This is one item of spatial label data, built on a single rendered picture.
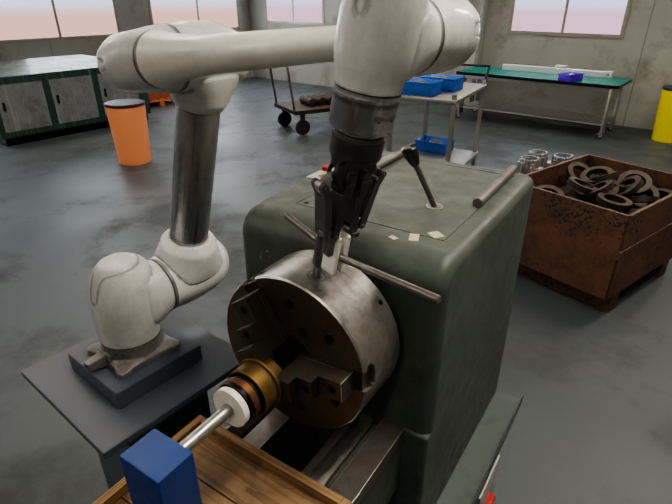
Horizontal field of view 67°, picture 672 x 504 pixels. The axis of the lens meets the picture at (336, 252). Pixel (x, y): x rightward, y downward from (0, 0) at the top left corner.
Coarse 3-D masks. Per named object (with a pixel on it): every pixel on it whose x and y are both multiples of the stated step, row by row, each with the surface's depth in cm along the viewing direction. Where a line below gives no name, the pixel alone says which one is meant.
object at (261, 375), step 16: (240, 368) 82; (256, 368) 82; (272, 368) 84; (224, 384) 80; (240, 384) 79; (256, 384) 80; (272, 384) 81; (256, 400) 79; (272, 400) 82; (256, 416) 80
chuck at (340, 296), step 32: (288, 288) 84; (320, 288) 83; (352, 288) 86; (288, 320) 87; (320, 320) 83; (352, 320) 82; (288, 352) 97; (320, 352) 86; (352, 352) 81; (384, 352) 87; (288, 416) 98; (320, 416) 93; (352, 416) 88
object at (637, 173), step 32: (576, 160) 353; (608, 160) 352; (544, 192) 296; (576, 192) 329; (608, 192) 304; (640, 192) 312; (544, 224) 301; (576, 224) 285; (608, 224) 271; (640, 224) 273; (544, 256) 308; (576, 256) 291; (608, 256) 276; (640, 256) 292; (576, 288) 297; (608, 288) 282
